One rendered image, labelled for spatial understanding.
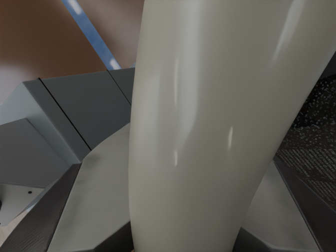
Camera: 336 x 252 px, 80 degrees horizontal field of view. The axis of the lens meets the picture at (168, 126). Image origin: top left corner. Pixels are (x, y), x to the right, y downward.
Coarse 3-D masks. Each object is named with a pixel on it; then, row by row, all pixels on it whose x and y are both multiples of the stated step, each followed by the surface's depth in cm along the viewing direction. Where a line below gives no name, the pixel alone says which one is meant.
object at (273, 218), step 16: (272, 160) 9; (272, 176) 8; (256, 192) 7; (272, 192) 7; (288, 192) 7; (256, 208) 7; (272, 208) 7; (288, 208) 7; (256, 224) 6; (272, 224) 6; (288, 224) 6; (304, 224) 6; (240, 240) 6; (256, 240) 6; (272, 240) 6; (288, 240) 6; (304, 240) 6
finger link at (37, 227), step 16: (64, 176) 8; (48, 192) 7; (64, 192) 7; (32, 208) 7; (48, 208) 7; (32, 224) 6; (48, 224) 6; (16, 240) 6; (32, 240) 6; (48, 240) 6
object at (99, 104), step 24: (96, 72) 88; (120, 72) 104; (24, 96) 58; (48, 96) 62; (72, 96) 70; (96, 96) 80; (120, 96) 94; (0, 120) 65; (48, 120) 59; (72, 120) 65; (96, 120) 74; (120, 120) 85; (72, 144) 61; (96, 144) 68
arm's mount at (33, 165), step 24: (24, 120) 60; (0, 144) 52; (24, 144) 56; (48, 144) 61; (0, 168) 49; (24, 168) 53; (48, 168) 57; (0, 192) 50; (24, 192) 52; (0, 216) 60
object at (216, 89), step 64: (192, 0) 2; (256, 0) 2; (320, 0) 2; (192, 64) 2; (256, 64) 2; (320, 64) 2; (192, 128) 3; (256, 128) 3; (128, 192) 5; (192, 192) 3
